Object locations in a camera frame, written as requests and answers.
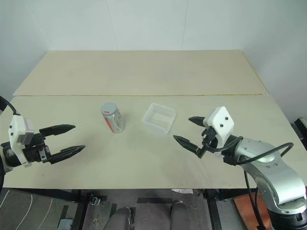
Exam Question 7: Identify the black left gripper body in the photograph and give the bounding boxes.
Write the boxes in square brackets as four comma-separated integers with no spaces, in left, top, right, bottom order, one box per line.
[23,132,52,164]

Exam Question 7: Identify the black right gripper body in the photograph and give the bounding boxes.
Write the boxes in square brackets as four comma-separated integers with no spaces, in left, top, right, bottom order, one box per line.
[201,126,218,150]

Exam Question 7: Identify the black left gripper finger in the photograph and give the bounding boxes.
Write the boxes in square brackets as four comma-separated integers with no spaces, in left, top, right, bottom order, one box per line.
[48,145,86,165]
[38,124,77,138]

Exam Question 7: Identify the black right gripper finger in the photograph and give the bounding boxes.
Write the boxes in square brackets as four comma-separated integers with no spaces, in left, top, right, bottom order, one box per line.
[188,115,206,127]
[173,135,205,159]

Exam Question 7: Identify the translucent white plastic container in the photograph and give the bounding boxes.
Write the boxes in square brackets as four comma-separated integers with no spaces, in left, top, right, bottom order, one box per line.
[141,103,177,135]

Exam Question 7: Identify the crumpled white paper scrap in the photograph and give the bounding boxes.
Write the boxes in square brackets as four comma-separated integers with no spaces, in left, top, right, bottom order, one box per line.
[171,188,194,195]

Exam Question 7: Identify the table caster wheel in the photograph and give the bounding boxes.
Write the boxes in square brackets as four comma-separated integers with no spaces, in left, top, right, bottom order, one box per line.
[88,193,108,207]

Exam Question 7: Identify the silver red drink can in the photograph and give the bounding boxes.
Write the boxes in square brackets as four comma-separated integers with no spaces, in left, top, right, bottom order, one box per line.
[100,102,126,133]

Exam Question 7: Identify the dark rounded shape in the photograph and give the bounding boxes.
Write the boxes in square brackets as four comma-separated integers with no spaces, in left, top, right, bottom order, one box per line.
[169,200,190,230]

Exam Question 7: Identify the orange board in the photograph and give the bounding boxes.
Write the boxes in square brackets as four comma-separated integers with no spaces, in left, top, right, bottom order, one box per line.
[233,193,270,230]

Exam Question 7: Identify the black box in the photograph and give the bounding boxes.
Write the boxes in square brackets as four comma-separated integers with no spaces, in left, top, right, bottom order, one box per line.
[293,115,307,142]

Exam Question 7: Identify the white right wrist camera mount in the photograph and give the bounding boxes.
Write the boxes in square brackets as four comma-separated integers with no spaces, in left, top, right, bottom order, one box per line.
[202,105,235,159]

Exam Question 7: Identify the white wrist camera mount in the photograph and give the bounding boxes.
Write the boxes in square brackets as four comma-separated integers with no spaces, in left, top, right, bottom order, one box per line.
[8,115,36,167]
[202,105,235,159]

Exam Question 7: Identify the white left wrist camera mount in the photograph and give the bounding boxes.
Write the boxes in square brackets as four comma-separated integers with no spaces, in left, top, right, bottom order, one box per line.
[8,115,36,167]

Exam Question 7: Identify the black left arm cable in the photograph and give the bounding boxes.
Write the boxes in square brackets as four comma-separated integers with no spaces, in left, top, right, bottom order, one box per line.
[0,95,19,118]

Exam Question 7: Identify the black metal table frame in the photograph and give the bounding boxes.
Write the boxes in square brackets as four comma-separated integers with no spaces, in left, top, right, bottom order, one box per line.
[0,187,240,230]

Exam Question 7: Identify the thin white floor cable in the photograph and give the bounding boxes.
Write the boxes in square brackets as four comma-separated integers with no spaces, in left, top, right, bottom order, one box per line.
[0,189,54,230]

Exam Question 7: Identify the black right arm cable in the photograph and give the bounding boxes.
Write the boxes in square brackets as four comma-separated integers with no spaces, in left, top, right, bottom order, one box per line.
[202,134,295,166]

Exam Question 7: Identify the black hanging arm cable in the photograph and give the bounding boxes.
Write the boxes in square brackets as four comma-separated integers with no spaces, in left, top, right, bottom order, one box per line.
[243,169,266,230]

